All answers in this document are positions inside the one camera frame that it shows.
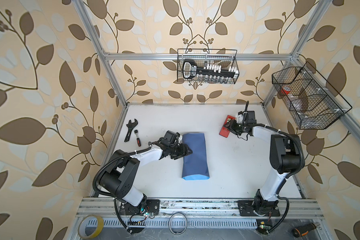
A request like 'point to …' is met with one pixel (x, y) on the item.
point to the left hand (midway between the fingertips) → (190, 152)
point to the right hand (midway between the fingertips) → (226, 127)
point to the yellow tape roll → (84, 221)
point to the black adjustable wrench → (130, 126)
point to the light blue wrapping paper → (195, 166)
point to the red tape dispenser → (225, 129)
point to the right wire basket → (314, 103)
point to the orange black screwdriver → (304, 229)
